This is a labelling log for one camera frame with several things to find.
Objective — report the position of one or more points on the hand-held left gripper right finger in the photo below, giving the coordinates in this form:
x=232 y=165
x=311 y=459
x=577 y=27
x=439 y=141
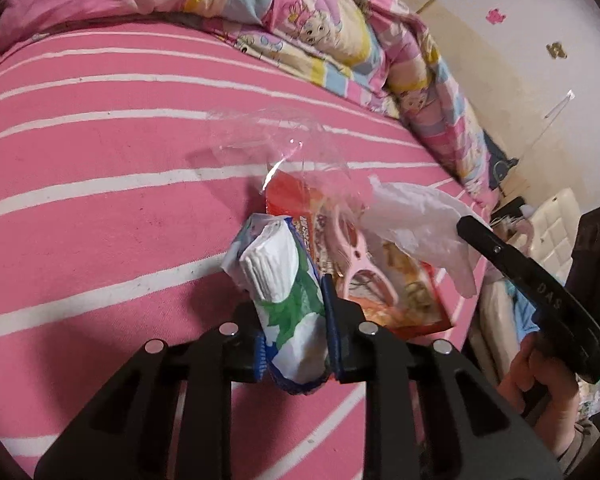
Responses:
x=331 y=330

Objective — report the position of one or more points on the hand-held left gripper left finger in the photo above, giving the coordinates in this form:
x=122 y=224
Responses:
x=261 y=360

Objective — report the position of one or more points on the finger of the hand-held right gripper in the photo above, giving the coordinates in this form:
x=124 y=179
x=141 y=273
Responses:
x=490 y=245

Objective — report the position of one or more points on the white green tissue packet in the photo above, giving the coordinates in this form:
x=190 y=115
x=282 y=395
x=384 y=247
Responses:
x=280 y=270

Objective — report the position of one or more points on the white plastic bag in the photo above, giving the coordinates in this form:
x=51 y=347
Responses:
x=415 y=215

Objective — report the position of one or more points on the person's right forearm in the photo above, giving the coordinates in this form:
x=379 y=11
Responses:
x=575 y=440

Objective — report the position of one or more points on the person's right hand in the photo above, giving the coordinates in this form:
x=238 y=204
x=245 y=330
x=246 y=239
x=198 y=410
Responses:
x=545 y=385

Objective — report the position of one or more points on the white tufted chair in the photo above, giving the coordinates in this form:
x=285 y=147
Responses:
x=555 y=225

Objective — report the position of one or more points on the pink plastic clip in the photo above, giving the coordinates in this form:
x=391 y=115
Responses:
x=352 y=255

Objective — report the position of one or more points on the red orange food packet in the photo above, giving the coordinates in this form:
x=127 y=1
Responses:
x=410 y=305

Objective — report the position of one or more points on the dark blue cloth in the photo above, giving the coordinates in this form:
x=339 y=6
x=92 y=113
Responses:
x=497 y=160

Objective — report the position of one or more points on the clear plastic bag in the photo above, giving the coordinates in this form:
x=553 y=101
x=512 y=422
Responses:
x=280 y=130

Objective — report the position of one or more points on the pink striped bed sheet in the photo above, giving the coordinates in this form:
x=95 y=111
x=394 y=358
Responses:
x=105 y=160

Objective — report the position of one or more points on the printed blanket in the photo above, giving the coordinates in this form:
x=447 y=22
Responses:
x=330 y=25

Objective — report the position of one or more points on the gold wall sticker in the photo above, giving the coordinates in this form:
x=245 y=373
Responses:
x=556 y=50

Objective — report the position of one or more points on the pink wall sticker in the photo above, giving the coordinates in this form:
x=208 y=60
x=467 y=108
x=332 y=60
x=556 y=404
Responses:
x=495 y=16

